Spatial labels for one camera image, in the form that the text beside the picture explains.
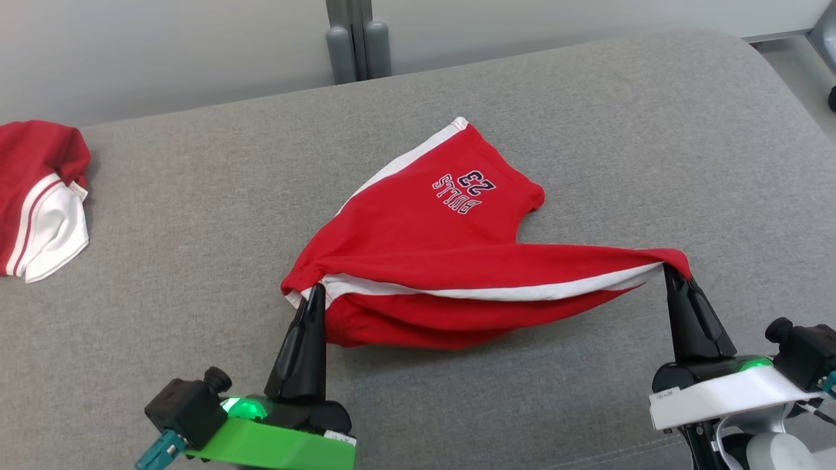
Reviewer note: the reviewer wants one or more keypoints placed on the grey office chair base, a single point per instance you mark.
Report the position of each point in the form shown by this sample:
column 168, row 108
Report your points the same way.
column 826, row 39

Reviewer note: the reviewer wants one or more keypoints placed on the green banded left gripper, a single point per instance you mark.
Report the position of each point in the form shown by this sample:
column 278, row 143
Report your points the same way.
column 281, row 447

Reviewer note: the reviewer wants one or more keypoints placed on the red shirt white striped cuffs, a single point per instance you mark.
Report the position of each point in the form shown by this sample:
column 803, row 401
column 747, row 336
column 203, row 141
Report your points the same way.
column 32, row 170

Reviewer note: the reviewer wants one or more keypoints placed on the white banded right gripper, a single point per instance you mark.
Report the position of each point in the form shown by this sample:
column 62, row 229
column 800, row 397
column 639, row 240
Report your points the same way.
column 725, row 395

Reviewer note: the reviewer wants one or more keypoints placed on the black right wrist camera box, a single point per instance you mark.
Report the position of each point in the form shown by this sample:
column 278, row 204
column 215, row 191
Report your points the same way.
column 806, row 352

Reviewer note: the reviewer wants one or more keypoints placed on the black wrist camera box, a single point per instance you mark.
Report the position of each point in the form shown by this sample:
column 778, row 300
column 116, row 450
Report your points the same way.
column 186, row 408
column 806, row 352

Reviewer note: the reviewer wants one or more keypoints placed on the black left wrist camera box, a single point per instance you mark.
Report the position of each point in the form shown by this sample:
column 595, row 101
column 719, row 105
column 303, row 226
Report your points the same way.
column 186, row 408

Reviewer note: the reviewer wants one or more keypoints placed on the grey metal partition post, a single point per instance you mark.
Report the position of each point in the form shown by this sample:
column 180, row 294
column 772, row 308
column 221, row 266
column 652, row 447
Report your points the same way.
column 356, row 46

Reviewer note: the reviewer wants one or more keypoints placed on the red Bulls 23 shorts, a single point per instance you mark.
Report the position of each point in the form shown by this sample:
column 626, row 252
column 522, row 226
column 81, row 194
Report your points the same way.
column 424, row 241

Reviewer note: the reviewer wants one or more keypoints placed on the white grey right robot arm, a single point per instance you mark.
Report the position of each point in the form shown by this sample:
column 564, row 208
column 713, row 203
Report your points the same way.
column 777, row 454

